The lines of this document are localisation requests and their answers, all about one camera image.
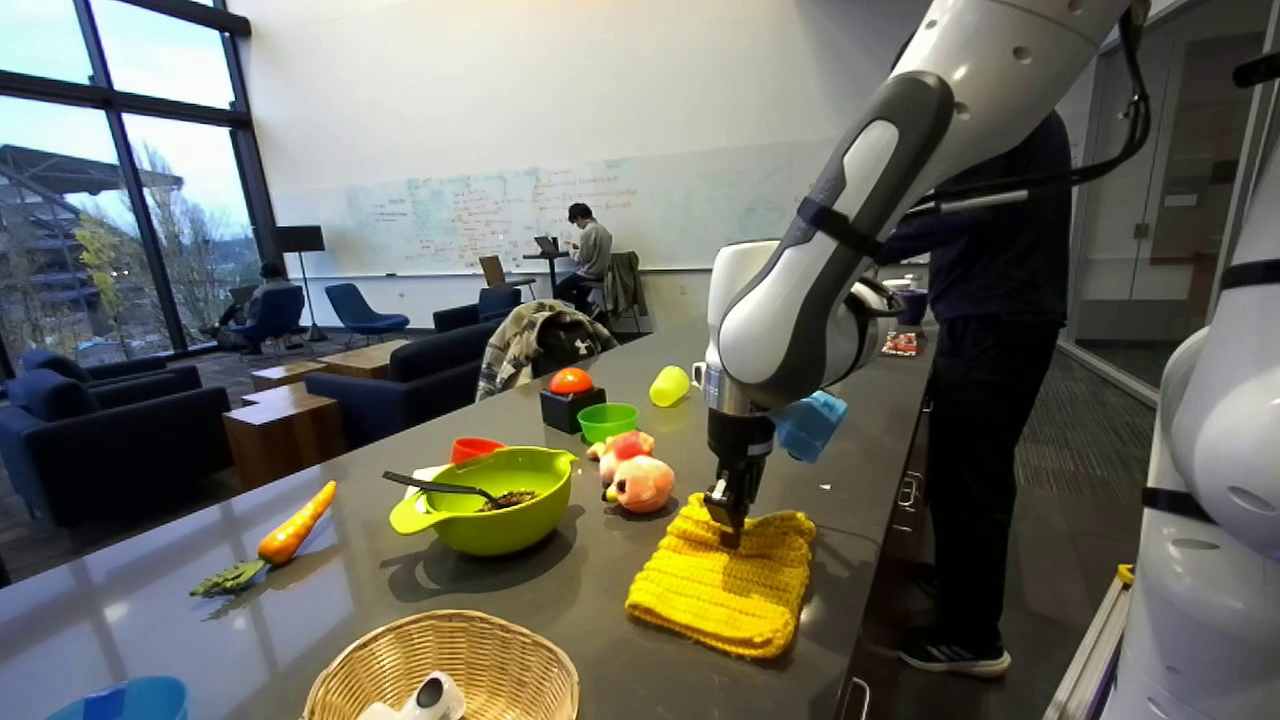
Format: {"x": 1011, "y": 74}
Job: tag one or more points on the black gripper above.
{"x": 738, "y": 453}

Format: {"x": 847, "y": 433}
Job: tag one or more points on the yellow knitted towel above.
{"x": 726, "y": 587}

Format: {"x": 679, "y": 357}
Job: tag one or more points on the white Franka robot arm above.
{"x": 825, "y": 295}

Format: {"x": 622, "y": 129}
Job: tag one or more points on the peach round plush toy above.
{"x": 642, "y": 485}

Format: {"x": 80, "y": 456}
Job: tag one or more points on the pink orange plush toy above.
{"x": 622, "y": 446}

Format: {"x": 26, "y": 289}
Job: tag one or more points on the yellow-green block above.
{"x": 671, "y": 385}

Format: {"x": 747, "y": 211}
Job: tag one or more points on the small green bowl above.
{"x": 610, "y": 422}

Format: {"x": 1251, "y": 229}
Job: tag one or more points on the lime green plastic bowl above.
{"x": 500, "y": 514}

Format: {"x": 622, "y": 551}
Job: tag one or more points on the red printed packet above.
{"x": 902, "y": 342}

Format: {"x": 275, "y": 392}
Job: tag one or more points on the small red cup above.
{"x": 474, "y": 451}

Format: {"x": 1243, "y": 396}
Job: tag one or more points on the dark spoon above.
{"x": 447, "y": 485}

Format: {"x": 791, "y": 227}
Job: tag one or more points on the standing person in dark clothes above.
{"x": 995, "y": 402}

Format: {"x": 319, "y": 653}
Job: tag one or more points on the seated person at desk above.
{"x": 584, "y": 253}

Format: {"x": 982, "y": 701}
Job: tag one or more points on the round wicker basket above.
{"x": 453, "y": 660}

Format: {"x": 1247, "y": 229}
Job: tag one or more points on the small white item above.
{"x": 430, "y": 701}

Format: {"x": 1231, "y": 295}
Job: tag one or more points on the dark blue sofa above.
{"x": 404, "y": 380}

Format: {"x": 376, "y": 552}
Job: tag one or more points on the blue lounge chair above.
{"x": 360, "y": 309}

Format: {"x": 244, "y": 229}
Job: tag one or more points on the orange toy carrot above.
{"x": 298, "y": 527}

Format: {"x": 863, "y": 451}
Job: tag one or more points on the wooden side table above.
{"x": 281, "y": 433}

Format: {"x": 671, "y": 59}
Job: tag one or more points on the small blue bowl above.
{"x": 125, "y": 701}

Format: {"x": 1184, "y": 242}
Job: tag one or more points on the dark blue armchair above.
{"x": 92, "y": 433}

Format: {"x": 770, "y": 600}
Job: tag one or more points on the wall whiteboard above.
{"x": 533, "y": 215}

